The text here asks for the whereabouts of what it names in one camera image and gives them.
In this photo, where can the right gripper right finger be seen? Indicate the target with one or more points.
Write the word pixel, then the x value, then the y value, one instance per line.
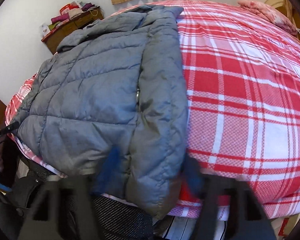
pixel 247 218

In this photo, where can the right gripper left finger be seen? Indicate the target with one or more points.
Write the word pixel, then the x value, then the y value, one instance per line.
pixel 43 219

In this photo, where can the grey puffer jacket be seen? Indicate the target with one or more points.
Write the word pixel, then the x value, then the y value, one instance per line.
pixel 118 82

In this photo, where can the brown wooden desk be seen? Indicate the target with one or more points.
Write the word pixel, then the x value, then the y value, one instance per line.
pixel 60 31

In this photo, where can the white card box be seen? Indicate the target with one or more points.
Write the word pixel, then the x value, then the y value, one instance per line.
pixel 44 29

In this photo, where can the magenta folded garment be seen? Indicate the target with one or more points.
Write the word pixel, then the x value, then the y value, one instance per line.
pixel 60 18

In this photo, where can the red white box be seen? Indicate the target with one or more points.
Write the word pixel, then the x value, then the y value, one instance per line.
pixel 65 9

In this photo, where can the red white plaid bedspread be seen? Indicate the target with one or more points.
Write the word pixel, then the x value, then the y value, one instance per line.
pixel 242 77

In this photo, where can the pink floral pillow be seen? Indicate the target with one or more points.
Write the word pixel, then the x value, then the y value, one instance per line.
pixel 269 14

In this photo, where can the beige arched headboard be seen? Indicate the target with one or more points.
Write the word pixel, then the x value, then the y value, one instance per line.
pixel 283 6

